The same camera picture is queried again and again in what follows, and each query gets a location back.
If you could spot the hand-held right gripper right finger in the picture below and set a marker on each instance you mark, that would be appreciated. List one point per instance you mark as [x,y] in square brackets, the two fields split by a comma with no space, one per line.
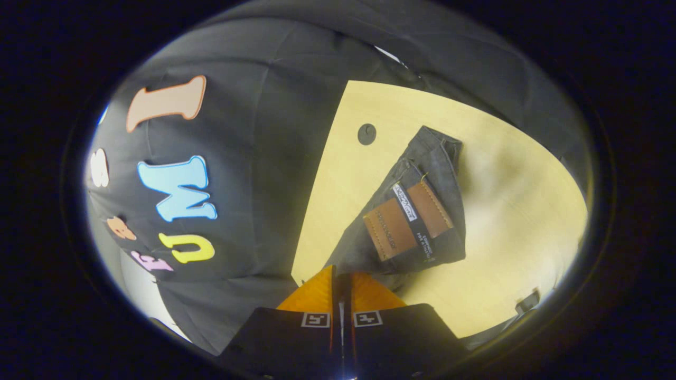
[396,343]

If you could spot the black jeans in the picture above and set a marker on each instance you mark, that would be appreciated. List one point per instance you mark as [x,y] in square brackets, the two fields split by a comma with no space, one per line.
[438,169]

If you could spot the black backdrop cloth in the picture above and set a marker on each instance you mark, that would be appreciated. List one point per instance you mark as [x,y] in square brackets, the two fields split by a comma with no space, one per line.
[264,132]

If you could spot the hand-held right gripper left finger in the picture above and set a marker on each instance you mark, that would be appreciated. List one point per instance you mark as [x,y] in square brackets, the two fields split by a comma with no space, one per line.
[296,343]

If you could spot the round black table grommet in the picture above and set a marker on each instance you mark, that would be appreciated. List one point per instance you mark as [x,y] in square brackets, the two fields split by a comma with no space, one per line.
[367,134]

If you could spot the small dark object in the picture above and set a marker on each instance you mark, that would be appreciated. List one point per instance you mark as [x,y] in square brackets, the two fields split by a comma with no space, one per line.
[528,303]

